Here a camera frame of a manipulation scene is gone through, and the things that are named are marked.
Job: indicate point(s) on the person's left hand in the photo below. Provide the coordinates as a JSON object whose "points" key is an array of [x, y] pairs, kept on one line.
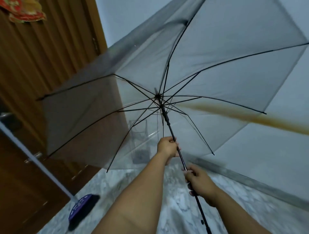
{"points": [[166, 147]]}

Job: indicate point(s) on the person's left thumb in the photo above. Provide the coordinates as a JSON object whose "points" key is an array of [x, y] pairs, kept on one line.
{"points": [[169, 138]]}

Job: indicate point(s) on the metal door hinge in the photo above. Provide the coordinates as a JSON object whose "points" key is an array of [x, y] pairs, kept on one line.
{"points": [[95, 45]]}

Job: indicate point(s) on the person's left forearm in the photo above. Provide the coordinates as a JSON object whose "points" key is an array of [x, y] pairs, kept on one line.
{"points": [[135, 195]]}

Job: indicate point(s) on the person's right forearm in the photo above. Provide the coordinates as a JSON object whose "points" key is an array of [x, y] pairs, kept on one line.
{"points": [[237, 213]]}

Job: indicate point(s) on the red and gold door decoration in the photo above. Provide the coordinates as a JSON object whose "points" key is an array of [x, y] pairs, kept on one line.
{"points": [[23, 10]]}

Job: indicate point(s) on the dark brown wooden cabinet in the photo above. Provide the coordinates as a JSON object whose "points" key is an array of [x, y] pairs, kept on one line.
{"points": [[26, 192]]}

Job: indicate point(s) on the transparent umbrella with black frame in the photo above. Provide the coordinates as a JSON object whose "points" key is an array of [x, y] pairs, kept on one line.
{"points": [[218, 45]]}

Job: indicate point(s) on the person's right thumb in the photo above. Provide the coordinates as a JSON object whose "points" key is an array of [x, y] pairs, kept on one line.
{"points": [[189, 170]]}

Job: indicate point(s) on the person's right hand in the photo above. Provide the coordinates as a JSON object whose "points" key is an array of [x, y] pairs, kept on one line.
{"points": [[201, 183]]}

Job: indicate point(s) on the ribbed brown wooden door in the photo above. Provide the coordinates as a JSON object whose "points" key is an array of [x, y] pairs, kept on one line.
{"points": [[48, 48]]}

